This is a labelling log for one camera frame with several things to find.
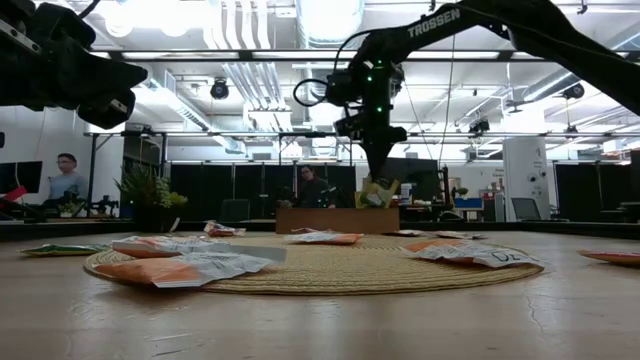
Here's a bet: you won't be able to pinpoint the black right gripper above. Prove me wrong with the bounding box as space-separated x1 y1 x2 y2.
333 60 409 183

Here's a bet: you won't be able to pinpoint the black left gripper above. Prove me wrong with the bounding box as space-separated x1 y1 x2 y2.
0 19 149 130

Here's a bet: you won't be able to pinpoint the white orange Tazo tea packet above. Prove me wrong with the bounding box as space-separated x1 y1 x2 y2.
283 230 365 246
402 238 546 270
110 239 289 265
112 236 232 249
93 251 275 290

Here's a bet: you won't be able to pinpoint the pink orange tea packet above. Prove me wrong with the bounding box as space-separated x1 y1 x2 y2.
432 230 488 241

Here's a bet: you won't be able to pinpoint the large dark display screen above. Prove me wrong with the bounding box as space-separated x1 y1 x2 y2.
379 156 441 204

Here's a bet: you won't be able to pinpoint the wooden three-compartment box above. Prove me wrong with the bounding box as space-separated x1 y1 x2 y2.
273 206 400 235

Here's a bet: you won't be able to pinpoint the round woven straw placemat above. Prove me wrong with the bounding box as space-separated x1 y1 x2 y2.
83 233 545 296

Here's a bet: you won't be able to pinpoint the black beam with light strips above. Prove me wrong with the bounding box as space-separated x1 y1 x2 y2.
89 48 640 63

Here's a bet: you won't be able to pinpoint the spiky green plant dark pot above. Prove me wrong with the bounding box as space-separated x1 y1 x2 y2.
113 160 189 233

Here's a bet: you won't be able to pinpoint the small dark computer monitor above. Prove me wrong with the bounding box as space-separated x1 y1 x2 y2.
0 160 44 195

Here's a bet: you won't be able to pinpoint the white building column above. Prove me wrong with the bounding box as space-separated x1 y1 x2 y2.
502 135 549 222

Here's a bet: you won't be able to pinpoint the black partition panels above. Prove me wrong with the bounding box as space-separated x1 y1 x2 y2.
169 162 358 223
554 162 640 225

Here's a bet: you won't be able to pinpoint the red object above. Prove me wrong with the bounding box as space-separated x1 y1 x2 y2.
0 185 29 204

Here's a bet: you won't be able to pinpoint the grey office chair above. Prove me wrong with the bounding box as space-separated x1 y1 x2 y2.
510 197 544 223

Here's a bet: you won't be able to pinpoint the dark green office chair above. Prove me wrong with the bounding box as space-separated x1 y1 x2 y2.
219 198 252 223

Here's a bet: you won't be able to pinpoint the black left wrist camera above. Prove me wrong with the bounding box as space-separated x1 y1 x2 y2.
27 1 97 51

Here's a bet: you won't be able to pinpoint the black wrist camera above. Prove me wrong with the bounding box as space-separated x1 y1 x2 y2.
27 1 97 51
326 68 363 108

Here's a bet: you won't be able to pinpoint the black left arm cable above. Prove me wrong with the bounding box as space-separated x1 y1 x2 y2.
78 0 102 20

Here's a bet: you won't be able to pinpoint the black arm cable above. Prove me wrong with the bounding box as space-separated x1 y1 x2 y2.
292 27 384 108
78 0 102 20

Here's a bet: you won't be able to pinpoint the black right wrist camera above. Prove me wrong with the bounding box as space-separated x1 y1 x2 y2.
326 68 363 108

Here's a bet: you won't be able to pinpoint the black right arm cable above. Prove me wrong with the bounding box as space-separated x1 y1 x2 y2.
292 27 384 108

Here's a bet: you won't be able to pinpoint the black background rig frame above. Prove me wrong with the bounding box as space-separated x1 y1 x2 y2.
83 129 640 219

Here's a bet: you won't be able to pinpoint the silver ventilation duct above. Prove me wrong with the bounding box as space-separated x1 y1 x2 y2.
294 0 367 104

